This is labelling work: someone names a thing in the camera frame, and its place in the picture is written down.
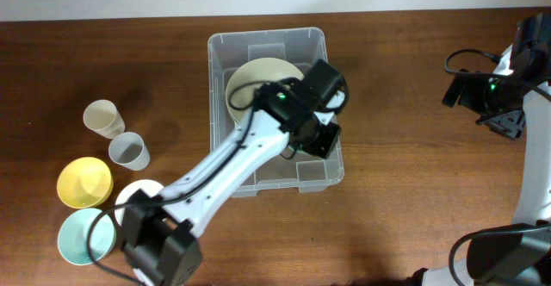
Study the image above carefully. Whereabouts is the cream plate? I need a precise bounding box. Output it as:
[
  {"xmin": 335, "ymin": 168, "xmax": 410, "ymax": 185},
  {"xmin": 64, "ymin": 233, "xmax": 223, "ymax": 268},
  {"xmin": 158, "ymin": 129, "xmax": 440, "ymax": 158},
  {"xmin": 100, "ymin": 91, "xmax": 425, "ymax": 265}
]
[{"xmin": 226, "ymin": 58, "xmax": 304, "ymax": 124}]

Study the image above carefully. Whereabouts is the grey plastic cup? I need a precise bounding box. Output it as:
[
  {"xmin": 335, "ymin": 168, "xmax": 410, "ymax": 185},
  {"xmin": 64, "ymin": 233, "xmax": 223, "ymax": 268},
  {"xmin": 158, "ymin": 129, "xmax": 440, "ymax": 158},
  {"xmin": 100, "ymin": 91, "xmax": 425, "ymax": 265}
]
[{"xmin": 108, "ymin": 132, "xmax": 151, "ymax": 171}]

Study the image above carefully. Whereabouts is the cream plastic cup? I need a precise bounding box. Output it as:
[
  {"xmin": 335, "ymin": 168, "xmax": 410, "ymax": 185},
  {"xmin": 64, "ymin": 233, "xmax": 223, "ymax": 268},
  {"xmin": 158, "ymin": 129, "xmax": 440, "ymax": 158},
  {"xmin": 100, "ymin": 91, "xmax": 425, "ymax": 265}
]
[{"xmin": 83, "ymin": 99, "xmax": 126, "ymax": 140}]

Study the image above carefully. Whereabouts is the yellow small bowl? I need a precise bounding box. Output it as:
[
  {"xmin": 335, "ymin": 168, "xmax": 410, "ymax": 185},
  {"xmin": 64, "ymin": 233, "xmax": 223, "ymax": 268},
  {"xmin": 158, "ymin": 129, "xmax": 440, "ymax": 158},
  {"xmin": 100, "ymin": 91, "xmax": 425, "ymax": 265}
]
[{"xmin": 56, "ymin": 157, "xmax": 114, "ymax": 209}]

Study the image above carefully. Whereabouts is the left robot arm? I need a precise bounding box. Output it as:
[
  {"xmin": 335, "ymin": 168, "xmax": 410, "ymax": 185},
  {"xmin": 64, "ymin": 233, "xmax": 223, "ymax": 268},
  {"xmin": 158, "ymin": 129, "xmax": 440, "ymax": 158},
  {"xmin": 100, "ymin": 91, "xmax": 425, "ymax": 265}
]
[{"xmin": 120, "ymin": 59, "xmax": 350, "ymax": 285}]

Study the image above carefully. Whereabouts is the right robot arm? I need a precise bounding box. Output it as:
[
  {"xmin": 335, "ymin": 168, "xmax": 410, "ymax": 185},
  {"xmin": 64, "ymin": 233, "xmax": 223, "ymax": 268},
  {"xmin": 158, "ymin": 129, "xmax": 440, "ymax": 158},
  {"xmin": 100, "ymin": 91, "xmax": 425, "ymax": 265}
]
[{"xmin": 407, "ymin": 13, "xmax": 550, "ymax": 285}]

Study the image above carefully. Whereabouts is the clear plastic storage bin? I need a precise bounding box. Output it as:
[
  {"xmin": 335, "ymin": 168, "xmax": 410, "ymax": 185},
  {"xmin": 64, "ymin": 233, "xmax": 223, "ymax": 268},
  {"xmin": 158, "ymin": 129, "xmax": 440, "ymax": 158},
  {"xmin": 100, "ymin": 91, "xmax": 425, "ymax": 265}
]
[{"xmin": 207, "ymin": 27, "xmax": 344, "ymax": 197}]

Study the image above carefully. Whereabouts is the mint green small bowl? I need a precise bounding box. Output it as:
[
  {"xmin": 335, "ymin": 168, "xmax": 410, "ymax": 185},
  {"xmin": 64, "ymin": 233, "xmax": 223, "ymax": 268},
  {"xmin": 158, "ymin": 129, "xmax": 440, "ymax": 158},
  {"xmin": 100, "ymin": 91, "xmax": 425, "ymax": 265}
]
[{"xmin": 57, "ymin": 208, "xmax": 116, "ymax": 265}]

